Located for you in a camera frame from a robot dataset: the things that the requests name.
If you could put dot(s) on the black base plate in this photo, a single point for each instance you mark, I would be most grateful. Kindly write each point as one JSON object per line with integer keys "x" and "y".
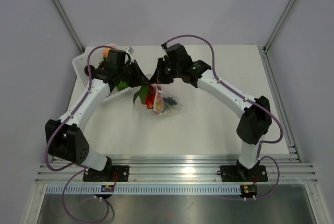
{"x": 234, "y": 173}
{"x": 115, "y": 173}

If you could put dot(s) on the dark plum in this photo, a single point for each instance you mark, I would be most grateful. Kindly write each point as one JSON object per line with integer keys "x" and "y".
{"x": 87, "y": 69}

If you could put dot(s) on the dark grape bunch with leaves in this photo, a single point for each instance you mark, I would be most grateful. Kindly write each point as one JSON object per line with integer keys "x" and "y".
{"x": 169, "y": 103}

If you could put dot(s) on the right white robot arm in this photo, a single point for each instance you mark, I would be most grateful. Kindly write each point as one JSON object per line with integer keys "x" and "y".
{"x": 253, "y": 113}

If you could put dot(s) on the clear zip top bag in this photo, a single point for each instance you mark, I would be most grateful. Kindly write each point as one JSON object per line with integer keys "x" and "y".
{"x": 166, "y": 92}

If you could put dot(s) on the white plastic basket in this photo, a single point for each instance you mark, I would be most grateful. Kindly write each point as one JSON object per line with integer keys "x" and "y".
{"x": 82, "y": 80}

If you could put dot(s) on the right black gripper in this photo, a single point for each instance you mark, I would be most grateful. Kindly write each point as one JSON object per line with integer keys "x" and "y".
{"x": 158, "y": 76}

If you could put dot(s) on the small circuit board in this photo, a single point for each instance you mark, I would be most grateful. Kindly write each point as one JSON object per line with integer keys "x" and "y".
{"x": 107, "y": 188}
{"x": 248, "y": 191}

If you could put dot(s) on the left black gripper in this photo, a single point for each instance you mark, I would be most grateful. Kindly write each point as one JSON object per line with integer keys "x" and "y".
{"x": 140, "y": 79}

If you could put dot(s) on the red cherry bunch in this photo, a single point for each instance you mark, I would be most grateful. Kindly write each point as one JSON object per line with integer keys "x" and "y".
{"x": 150, "y": 96}

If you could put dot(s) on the green pepper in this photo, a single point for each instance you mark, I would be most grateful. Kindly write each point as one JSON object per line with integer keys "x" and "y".
{"x": 121, "y": 86}

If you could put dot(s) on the left small circuit board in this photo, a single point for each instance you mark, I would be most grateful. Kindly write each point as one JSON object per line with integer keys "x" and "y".
{"x": 107, "y": 188}

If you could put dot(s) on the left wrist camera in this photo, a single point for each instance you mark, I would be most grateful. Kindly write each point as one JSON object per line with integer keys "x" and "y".
{"x": 130, "y": 50}

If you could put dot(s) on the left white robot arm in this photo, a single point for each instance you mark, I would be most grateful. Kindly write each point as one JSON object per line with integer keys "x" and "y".
{"x": 65, "y": 137}

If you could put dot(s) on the orange peach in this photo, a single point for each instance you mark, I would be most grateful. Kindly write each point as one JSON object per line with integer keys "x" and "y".
{"x": 105, "y": 52}

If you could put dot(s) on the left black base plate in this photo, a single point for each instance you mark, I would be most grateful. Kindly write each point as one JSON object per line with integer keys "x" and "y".
{"x": 115, "y": 173}

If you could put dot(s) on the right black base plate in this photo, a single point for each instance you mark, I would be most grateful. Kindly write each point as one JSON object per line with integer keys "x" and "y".
{"x": 234, "y": 173}

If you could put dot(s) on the right small circuit board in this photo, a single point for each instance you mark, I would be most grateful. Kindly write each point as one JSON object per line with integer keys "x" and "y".
{"x": 248, "y": 191}

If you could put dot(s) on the white slotted cable duct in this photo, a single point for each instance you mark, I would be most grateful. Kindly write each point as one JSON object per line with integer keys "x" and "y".
{"x": 147, "y": 189}

